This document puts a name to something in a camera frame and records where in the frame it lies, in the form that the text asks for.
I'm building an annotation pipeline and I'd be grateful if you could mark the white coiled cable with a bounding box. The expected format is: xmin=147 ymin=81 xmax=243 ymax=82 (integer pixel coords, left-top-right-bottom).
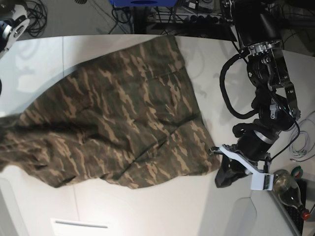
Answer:
xmin=288 ymin=118 xmax=315 ymax=162

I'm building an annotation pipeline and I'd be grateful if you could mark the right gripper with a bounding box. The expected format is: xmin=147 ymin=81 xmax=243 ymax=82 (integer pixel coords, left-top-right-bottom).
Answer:
xmin=0 ymin=3 xmax=30 ymax=58

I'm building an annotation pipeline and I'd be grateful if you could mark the camouflage t-shirt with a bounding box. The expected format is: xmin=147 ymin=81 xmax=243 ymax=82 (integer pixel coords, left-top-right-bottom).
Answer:
xmin=0 ymin=36 xmax=220 ymax=189

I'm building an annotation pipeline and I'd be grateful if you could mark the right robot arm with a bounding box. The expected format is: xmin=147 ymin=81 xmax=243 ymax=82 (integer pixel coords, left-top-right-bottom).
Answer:
xmin=0 ymin=0 xmax=30 ymax=58

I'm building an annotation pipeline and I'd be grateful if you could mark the black coiled cable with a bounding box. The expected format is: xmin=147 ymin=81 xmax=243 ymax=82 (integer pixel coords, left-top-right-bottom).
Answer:
xmin=24 ymin=0 xmax=49 ymax=37

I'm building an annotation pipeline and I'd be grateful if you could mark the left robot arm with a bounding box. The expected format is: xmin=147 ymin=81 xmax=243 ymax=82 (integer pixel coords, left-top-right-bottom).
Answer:
xmin=211 ymin=0 xmax=300 ymax=191

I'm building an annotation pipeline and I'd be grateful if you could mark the clear plastic bottle red cap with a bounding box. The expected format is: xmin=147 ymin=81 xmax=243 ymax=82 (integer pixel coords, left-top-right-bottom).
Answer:
xmin=273 ymin=169 xmax=311 ymax=221

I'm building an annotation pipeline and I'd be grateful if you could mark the white label plate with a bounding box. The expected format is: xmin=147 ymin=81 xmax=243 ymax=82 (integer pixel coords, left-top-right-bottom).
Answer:
xmin=51 ymin=218 xmax=114 ymax=236

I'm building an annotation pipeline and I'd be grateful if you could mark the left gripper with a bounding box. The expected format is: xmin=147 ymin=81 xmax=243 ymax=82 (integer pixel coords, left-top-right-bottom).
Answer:
xmin=210 ymin=130 xmax=274 ymax=191

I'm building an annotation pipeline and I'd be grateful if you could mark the green tape roll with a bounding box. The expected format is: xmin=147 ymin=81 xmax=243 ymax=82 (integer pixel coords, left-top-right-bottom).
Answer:
xmin=291 ymin=166 xmax=304 ymax=179

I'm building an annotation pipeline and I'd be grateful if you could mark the blue box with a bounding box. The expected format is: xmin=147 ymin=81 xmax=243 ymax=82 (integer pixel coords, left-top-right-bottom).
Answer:
xmin=109 ymin=0 xmax=177 ymax=7

